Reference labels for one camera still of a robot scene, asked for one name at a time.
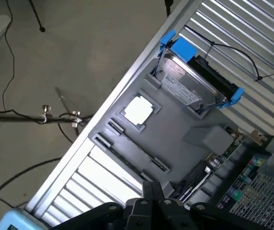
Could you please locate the green graphics card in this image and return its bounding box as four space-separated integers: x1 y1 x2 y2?
179 128 269 201

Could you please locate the open PC case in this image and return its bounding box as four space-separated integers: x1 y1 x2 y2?
208 134 274 230

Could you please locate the grey parts rack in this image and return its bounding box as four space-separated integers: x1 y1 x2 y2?
88 57 245 199

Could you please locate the silver CPU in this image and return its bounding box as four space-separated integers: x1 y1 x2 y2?
125 95 156 125

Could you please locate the silver hard disk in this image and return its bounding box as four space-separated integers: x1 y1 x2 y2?
160 49 227 111

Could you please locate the black stand pole with clamps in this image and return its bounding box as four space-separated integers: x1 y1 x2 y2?
0 104 94 128

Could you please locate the blue disk caddy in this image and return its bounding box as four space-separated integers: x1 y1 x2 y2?
156 30 245 114

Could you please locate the black tripod leg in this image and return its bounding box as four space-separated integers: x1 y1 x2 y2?
163 0 174 16
28 0 46 33

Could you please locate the thick black floor cable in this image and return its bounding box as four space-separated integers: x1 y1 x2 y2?
0 157 62 201

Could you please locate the black wire with zip ties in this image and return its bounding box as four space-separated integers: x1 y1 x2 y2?
184 25 274 82

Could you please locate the thin black floor cable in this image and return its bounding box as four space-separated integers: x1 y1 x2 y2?
2 0 17 113

